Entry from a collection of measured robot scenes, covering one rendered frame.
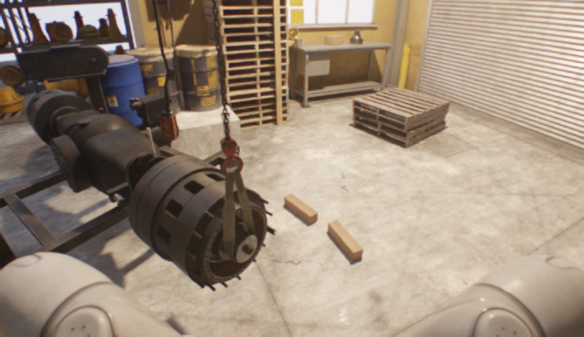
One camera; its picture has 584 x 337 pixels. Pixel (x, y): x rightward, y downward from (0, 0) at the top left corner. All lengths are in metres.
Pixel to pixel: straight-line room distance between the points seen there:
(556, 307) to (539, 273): 0.05
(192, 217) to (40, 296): 0.91
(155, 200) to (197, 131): 2.55
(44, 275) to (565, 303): 0.72
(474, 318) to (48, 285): 0.55
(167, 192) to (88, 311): 1.13
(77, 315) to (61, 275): 0.12
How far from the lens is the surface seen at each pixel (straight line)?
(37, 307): 0.53
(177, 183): 1.53
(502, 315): 0.44
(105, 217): 2.31
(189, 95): 4.50
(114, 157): 2.10
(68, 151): 2.45
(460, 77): 6.72
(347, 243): 2.59
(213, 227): 1.35
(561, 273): 0.59
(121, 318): 0.44
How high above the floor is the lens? 1.89
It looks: 28 degrees down
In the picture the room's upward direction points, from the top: straight up
